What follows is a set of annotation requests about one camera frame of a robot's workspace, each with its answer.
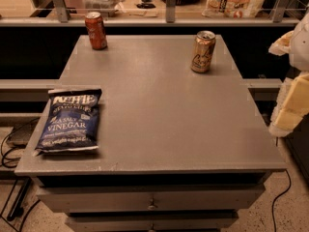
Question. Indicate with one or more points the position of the gold soda can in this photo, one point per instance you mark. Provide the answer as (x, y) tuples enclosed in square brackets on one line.
[(203, 50)]

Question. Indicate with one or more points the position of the red soda can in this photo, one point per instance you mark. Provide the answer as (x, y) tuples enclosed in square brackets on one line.
[(96, 32)]

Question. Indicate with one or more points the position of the blue Kettle chip bag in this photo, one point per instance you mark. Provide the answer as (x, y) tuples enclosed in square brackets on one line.
[(72, 122)]

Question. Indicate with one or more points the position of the grey metal shelf rail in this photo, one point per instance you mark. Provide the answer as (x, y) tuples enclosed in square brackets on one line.
[(70, 13)]

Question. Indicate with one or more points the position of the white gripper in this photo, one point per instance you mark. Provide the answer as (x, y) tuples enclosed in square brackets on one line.
[(300, 47)]

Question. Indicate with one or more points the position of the clear plastic container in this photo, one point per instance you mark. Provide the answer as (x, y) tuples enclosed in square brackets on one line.
[(105, 7)]

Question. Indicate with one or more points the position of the upper drawer knob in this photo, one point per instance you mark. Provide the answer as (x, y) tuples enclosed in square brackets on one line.
[(152, 206)]

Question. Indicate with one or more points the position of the grey drawer cabinet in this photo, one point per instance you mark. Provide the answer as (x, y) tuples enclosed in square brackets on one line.
[(194, 144)]

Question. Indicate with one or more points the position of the printed snack bag on shelf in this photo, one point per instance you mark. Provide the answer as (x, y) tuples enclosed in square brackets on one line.
[(232, 8)]

